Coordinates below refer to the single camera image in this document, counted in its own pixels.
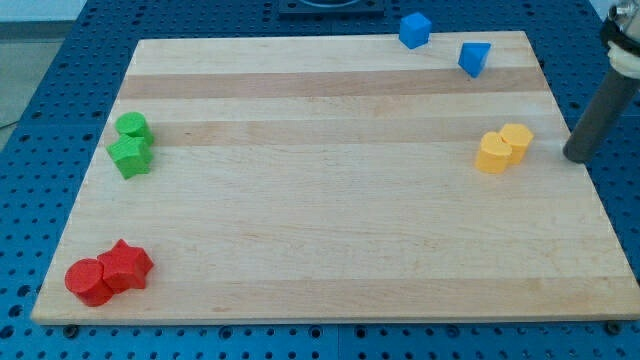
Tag green star block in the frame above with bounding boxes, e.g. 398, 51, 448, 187
107, 135, 153, 179

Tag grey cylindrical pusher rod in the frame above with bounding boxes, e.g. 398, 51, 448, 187
563, 67, 639, 163

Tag red cylinder block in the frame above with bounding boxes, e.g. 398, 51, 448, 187
64, 258, 114, 307

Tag green cylinder block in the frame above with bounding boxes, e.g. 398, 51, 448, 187
115, 112, 154, 145

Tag yellow heart block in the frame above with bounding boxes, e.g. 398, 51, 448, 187
474, 132, 513, 174

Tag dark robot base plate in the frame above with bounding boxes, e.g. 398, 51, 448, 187
277, 0, 385, 17

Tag blue triangle block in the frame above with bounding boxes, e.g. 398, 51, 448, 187
458, 42, 491, 78

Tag wooden board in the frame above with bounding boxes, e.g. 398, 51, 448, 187
32, 31, 639, 325

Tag blue cube block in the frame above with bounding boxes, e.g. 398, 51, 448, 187
399, 12, 433, 49

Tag yellow hexagon block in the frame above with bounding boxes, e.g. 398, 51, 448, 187
499, 123, 534, 165

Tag red star block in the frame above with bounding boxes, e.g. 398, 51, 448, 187
97, 239, 154, 294

